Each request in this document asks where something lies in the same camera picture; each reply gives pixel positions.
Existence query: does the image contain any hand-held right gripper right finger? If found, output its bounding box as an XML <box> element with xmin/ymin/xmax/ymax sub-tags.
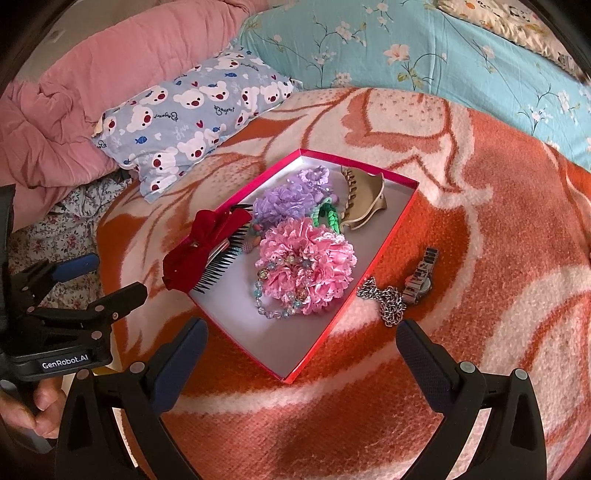
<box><xmin>396</xmin><ymin>318</ymin><xmax>548</xmax><ymax>480</ymax></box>

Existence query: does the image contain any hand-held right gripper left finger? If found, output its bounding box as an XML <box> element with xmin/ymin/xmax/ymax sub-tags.
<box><xmin>55</xmin><ymin>318</ymin><xmax>209</xmax><ymax>480</ymax></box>

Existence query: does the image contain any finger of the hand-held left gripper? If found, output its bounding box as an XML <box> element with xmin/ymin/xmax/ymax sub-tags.
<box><xmin>28</xmin><ymin>282</ymin><xmax>148</xmax><ymax>342</ymax></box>
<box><xmin>14</xmin><ymin>253</ymin><xmax>100</xmax><ymax>297</ymax></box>

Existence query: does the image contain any silver chain necklace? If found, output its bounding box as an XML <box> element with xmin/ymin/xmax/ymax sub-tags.
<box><xmin>356</xmin><ymin>277</ymin><xmax>409</xmax><ymax>328</ymax></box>

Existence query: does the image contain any silver wristwatch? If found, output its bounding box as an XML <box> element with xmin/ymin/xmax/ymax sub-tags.
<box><xmin>401</xmin><ymin>247</ymin><xmax>439</xmax><ymax>303</ymax></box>

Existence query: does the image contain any red bow hair comb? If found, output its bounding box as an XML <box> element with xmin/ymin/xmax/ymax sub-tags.
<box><xmin>161</xmin><ymin>205</ymin><xmax>254</xmax><ymax>294</ymax></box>

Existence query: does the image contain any colourful glass bead bracelet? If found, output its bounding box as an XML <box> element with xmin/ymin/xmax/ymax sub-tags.
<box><xmin>252</xmin><ymin>256</ymin><xmax>315</xmax><ymax>320</ymax></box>

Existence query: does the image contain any red box with white interior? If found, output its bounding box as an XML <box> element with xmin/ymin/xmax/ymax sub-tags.
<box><xmin>185</xmin><ymin>148</ymin><xmax>420</xmax><ymax>385</ymax></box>

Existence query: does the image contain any pink ruffled flower scrunchie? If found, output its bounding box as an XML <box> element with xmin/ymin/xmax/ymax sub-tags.
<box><xmin>254</xmin><ymin>218</ymin><xmax>358</xmax><ymax>315</ymax></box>

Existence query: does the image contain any green braided bracelet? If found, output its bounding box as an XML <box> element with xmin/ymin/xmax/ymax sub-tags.
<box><xmin>310</xmin><ymin>198</ymin><xmax>345</xmax><ymax>236</ymax></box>

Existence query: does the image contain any large purple ruffled scrunchie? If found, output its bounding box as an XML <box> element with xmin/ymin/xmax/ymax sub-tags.
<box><xmin>252</xmin><ymin>182</ymin><xmax>319</xmax><ymax>232</ymax></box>

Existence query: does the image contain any person's left hand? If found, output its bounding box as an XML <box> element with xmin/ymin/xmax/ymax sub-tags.
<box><xmin>0</xmin><ymin>376</ymin><xmax>70</xmax><ymax>439</ymax></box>

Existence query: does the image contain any small floral print cloth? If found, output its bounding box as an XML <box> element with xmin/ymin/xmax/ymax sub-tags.
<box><xmin>9</xmin><ymin>178</ymin><xmax>134</xmax><ymax>310</ymax></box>

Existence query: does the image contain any beige hair claw clip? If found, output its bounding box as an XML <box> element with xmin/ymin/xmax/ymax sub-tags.
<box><xmin>339</xmin><ymin>166</ymin><xmax>389</xmax><ymax>234</ymax></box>

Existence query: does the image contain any orange and cream blanket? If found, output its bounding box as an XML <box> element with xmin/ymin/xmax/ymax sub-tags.
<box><xmin>95</xmin><ymin>88</ymin><xmax>591</xmax><ymax>480</ymax></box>

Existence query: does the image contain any pink quilt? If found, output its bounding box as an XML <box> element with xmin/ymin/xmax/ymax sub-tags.
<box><xmin>0</xmin><ymin>0</ymin><xmax>259</xmax><ymax>204</ymax></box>

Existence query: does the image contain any blue bear print pillow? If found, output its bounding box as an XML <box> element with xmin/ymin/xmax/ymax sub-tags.
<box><xmin>91</xmin><ymin>48</ymin><xmax>303</xmax><ymax>204</ymax></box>

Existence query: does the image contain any teal floral quilt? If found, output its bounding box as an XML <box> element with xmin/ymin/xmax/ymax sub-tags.
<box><xmin>231</xmin><ymin>0</ymin><xmax>591</xmax><ymax>171</ymax></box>

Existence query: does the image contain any cream cartoon print pillow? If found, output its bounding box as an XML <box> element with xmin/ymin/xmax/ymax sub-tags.
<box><xmin>436</xmin><ymin>0</ymin><xmax>587</xmax><ymax>84</ymax></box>

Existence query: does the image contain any small purple hair tie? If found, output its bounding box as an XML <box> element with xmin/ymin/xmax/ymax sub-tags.
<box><xmin>295</xmin><ymin>167</ymin><xmax>340</xmax><ymax>204</ymax></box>

